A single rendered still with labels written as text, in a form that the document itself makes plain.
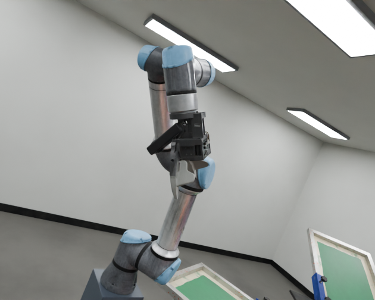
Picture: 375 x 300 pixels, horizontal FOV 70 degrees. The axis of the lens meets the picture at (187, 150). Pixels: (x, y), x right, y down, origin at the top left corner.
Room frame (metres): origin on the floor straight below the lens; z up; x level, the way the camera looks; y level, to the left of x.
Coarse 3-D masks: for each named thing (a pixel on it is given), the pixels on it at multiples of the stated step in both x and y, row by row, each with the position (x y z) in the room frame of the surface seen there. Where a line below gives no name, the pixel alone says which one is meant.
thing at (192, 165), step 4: (188, 160) 0.71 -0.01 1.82; (188, 164) 0.73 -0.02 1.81; (192, 164) 0.74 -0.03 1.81; (196, 164) 0.74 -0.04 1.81; (200, 164) 0.74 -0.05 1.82; (204, 164) 0.73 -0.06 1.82; (188, 168) 0.74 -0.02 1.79; (192, 168) 0.74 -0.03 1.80; (196, 168) 0.75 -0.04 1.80; (192, 172) 0.75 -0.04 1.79
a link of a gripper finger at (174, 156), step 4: (172, 148) 0.64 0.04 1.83; (172, 152) 0.64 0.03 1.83; (176, 152) 0.63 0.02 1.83; (172, 156) 0.63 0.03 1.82; (176, 156) 0.63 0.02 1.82; (172, 160) 0.63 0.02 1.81; (176, 160) 0.63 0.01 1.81; (172, 164) 0.63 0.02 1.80; (176, 164) 0.63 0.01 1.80; (172, 168) 0.63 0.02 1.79; (176, 168) 0.63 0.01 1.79; (172, 172) 0.63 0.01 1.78
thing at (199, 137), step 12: (180, 120) 0.65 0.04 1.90; (192, 120) 0.64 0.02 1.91; (192, 132) 0.64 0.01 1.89; (204, 132) 0.65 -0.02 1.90; (180, 144) 0.64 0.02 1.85; (192, 144) 0.63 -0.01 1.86; (204, 144) 0.64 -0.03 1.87; (180, 156) 0.65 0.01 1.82; (192, 156) 0.65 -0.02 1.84; (204, 156) 0.65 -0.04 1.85
